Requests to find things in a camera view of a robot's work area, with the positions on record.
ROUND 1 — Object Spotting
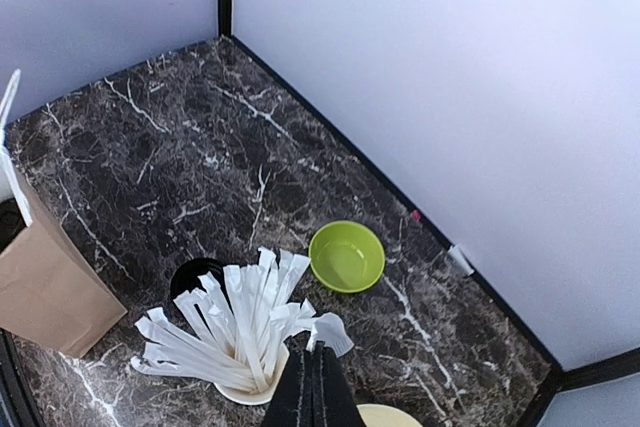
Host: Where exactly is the bundle of white wrapped straws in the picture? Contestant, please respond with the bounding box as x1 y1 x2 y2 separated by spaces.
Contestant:
129 245 319 393

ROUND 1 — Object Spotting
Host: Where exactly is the stack of black lids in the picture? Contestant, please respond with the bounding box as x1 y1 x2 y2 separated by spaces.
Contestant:
170 257 228 300

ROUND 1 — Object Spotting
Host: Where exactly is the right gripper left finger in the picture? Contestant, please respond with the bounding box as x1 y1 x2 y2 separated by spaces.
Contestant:
261 349 313 427

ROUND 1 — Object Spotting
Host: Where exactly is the beige plate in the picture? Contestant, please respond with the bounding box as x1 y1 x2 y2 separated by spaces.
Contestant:
357 404 422 427

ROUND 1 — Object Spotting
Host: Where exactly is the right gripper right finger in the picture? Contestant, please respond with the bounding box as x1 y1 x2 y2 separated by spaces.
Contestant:
312 342 365 427

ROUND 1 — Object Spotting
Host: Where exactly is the white cup holding straws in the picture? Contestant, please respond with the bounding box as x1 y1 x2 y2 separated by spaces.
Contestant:
214 341 291 407

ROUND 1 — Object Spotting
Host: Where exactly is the green bowl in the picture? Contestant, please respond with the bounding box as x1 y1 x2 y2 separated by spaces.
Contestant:
308 220 386 294

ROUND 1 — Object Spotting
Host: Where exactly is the single white straw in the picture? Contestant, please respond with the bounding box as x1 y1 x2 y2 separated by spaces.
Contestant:
306 313 354 357

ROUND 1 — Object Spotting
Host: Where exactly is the brown paper bag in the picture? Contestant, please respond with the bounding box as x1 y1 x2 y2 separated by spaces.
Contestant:
0 68 129 359

